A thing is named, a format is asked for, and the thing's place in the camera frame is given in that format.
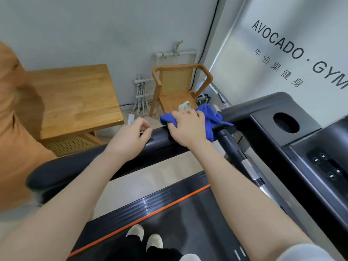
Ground wooden rattan armchair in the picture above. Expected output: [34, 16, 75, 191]
[149, 64, 214, 117]

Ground white pipe manifold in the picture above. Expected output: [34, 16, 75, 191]
[132, 74, 154, 116]

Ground white printed roller blind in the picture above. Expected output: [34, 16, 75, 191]
[202, 0, 348, 127]

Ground wooden rattan stool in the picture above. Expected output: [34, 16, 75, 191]
[41, 131, 104, 158]

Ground person's right forearm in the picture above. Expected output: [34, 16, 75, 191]
[189, 139, 316, 261]

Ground black treadmill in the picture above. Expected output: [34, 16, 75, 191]
[26, 92, 348, 261]

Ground blue cleaning cloth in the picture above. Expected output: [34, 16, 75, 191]
[160, 104, 234, 143]

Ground person's left forearm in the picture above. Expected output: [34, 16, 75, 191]
[0, 151, 131, 261]

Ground wooden table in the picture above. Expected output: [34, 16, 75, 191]
[16, 64, 125, 140]

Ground person's white right shoe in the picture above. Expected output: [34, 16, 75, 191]
[146, 234, 164, 251]

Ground person's white left shoe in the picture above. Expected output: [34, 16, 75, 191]
[126, 224, 145, 240]

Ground black wall cable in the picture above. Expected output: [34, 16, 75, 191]
[190, 0, 221, 91]

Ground person's black trousers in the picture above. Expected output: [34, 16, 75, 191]
[109, 236, 183, 261]

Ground person's left hand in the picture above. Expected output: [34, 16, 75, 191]
[105, 117, 153, 162]

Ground white wall pipe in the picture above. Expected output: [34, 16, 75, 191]
[156, 41, 197, 65]

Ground person's grey sleeve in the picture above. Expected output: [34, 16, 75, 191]
[277, 243, 328, 261]

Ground person's white shoe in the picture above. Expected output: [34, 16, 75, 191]
[146, 234, 164, 251]
[126, 224, 145, 240]

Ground person's right hand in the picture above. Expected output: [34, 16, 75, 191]
[167, 109, 208, 149]

